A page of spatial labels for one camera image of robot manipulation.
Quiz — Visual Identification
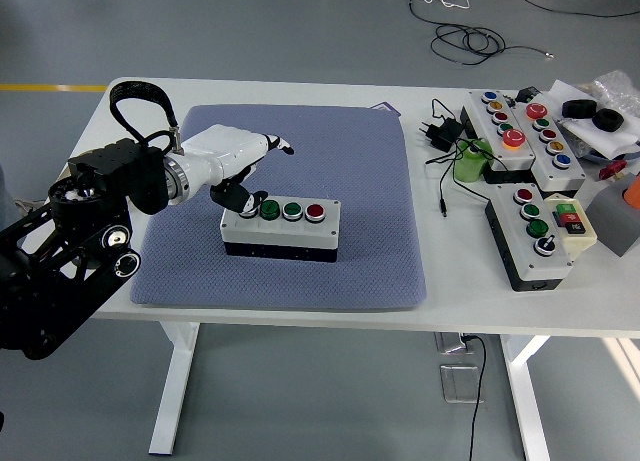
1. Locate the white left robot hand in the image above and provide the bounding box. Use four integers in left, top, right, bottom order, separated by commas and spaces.
180, 124, 296, 218

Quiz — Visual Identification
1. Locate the grey four-button control box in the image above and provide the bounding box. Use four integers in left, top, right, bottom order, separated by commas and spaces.
219, 196, 342, 264
484, 183, 575, 293

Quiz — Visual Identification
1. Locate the five-button box with lit stop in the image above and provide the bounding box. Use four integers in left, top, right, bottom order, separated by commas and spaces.
459, 89, 536, 185

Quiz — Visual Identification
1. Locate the five-button box with red mushroom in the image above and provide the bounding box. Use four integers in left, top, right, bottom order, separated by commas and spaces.
509, 100, 587, 193

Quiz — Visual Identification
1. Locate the blue-grey quilted mat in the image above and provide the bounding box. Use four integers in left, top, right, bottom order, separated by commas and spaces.
128, 104, 429, 311

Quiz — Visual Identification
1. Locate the white table leg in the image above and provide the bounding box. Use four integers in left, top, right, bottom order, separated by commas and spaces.
148, 322, 201, 456
499, 334, 554, 461

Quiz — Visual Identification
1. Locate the silver floor socket box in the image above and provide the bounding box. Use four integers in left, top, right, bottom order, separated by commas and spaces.
439, 363, 485, 405
434, 332, 476, 355

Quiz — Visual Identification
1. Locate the blue bowl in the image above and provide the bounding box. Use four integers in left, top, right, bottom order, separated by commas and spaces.
579, 143, 640, 167

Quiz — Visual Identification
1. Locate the white paper sheet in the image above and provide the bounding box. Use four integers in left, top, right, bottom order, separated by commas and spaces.
547, 79, 640, 161

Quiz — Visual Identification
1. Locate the red knob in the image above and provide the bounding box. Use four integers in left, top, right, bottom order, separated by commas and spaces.
598, 160, 629, 181

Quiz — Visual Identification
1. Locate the grey block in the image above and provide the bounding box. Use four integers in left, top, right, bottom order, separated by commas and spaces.
584, 173, 640, 258

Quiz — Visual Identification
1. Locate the clear plastic bag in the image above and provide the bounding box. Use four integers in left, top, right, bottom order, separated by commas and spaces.
579, 69, 640, 115

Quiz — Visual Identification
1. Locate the orange cylinder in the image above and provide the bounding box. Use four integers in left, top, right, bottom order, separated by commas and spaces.
623, 173, 640, 212

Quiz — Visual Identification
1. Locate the black power adapter with cord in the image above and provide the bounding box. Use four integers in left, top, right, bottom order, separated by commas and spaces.
417, 98, 496, 218

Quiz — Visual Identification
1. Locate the coiled black floor cable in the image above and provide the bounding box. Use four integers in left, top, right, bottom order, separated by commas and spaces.
408, 0, 557, 67

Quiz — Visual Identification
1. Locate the black power cable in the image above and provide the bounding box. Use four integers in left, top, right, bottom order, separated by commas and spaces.
462, 334, 489, 461

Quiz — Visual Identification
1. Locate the black foam ring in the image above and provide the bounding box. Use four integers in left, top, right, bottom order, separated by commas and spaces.
592, 108, 625, 132
561, 99, 600, 119

